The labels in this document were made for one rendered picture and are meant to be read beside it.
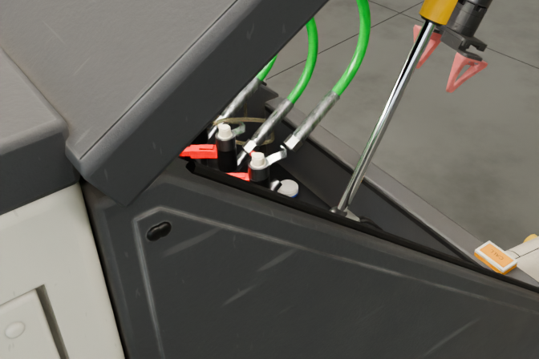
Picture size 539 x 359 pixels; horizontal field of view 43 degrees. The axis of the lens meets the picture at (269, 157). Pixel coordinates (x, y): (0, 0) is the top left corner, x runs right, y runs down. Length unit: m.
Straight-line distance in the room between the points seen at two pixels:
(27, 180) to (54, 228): 0.03
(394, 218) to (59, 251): 0.82
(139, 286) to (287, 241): 0.10
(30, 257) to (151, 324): 0.10
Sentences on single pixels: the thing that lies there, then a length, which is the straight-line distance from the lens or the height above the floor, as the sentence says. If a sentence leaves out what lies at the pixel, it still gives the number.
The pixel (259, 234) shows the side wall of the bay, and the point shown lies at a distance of 0.40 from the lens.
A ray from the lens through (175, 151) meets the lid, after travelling 0.31.
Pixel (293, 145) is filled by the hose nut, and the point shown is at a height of 1.11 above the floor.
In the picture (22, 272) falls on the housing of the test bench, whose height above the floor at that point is 1.43.
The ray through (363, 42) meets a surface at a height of 1.22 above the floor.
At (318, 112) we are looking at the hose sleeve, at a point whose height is 1.15.
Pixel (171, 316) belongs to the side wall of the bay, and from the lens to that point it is 0.40.
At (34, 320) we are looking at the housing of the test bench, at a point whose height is 1.40.
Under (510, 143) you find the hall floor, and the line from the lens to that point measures 2.90.
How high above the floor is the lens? 1.66
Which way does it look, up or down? 38 degrees down
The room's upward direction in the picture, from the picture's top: 2 degrees counter-clockwise
